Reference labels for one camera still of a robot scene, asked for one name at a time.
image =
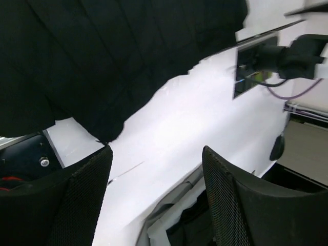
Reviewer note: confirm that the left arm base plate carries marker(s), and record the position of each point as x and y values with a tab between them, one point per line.
27	158

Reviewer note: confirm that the black round knob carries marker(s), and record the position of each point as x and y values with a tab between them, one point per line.
278	148

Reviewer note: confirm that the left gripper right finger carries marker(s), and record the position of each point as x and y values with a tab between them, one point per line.
247	210

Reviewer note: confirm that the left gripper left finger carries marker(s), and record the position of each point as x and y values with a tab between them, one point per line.
59	209

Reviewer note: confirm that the black skirt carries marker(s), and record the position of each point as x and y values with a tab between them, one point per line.
101	61

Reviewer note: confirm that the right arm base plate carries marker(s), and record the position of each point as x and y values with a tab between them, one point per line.
244	73

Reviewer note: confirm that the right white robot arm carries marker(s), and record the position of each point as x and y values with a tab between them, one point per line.
296	61

